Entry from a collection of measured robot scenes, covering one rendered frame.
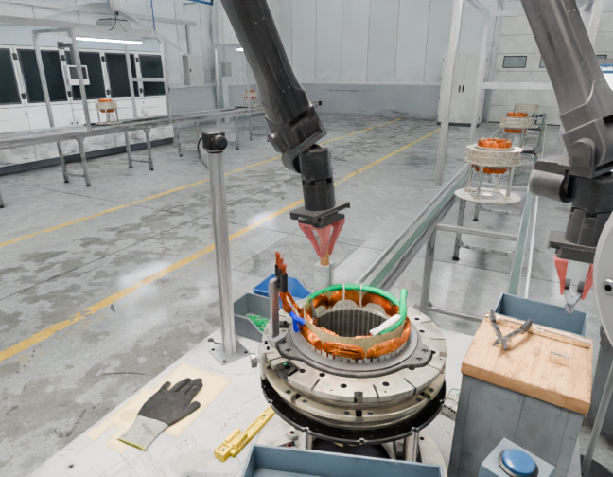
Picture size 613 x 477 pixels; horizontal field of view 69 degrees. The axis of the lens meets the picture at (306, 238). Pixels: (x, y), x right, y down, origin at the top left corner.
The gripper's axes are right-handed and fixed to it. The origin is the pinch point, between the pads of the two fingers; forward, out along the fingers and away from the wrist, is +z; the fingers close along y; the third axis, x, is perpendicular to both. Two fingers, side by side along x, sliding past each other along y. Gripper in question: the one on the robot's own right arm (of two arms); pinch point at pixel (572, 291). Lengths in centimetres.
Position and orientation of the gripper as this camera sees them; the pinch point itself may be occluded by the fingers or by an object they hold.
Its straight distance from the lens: 87.0
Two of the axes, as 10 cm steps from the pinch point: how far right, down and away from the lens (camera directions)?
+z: 0.0, 9.4, 3.4
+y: -8.5, -1.8, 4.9
